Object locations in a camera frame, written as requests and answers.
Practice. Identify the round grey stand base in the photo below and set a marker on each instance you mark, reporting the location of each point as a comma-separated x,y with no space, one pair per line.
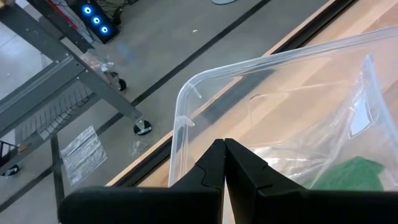
224,1

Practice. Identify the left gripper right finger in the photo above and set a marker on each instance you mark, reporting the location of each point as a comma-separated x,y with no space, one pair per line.
280,205

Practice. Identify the clear plastic floor bag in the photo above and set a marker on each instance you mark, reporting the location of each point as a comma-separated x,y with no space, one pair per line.
82,155

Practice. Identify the clear plastic zip bag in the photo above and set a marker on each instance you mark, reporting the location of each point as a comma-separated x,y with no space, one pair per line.
357,118

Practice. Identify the black computer blue lights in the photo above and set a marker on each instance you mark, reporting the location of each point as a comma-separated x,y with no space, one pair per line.
96,20

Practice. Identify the grey metal cart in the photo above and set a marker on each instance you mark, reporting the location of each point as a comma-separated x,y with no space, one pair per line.
46,81

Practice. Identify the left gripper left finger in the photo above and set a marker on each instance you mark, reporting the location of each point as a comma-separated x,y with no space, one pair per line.
186,205

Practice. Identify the clear plastic container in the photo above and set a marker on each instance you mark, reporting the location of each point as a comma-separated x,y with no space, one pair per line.
180,124

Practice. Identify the green elastic bandage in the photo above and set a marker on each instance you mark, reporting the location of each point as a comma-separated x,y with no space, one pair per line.
351,174

